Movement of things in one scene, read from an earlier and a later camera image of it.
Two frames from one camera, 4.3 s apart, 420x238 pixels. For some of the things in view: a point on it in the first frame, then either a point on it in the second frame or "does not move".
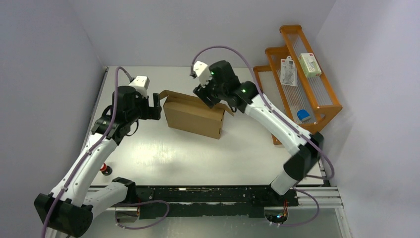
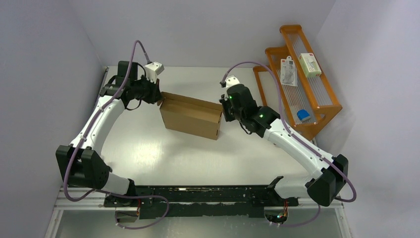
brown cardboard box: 188,113 does not move
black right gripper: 203,93 → 225,102
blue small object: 303,115 does not move
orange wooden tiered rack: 293,80 does not move
